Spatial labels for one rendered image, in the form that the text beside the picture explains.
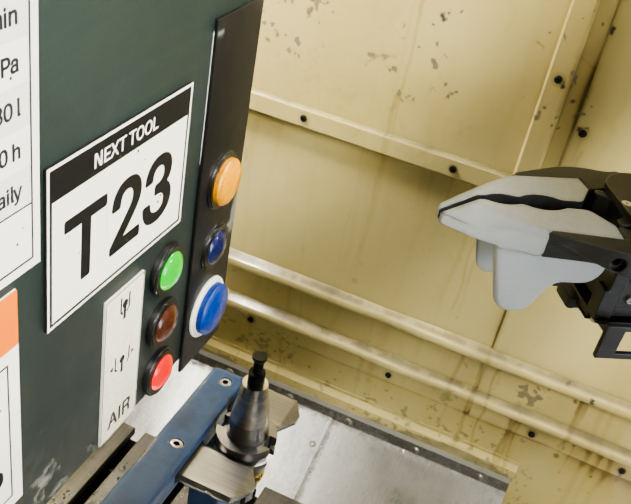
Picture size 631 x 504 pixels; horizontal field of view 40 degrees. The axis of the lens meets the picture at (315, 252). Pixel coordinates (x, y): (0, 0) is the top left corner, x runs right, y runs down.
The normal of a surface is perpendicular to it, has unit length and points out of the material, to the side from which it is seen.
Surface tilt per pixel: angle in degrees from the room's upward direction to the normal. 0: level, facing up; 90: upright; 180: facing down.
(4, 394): 90
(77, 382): 90
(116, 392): 90
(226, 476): 0
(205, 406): 0
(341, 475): 24
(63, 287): 90
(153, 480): 0
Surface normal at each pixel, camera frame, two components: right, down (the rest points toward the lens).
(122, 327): 0.91, 0.34
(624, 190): 0.17, -0.82
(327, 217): -0.38, 0.46
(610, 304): 0.12, 0.57
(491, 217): -0.23, -0.35
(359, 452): 0.00, -0.56
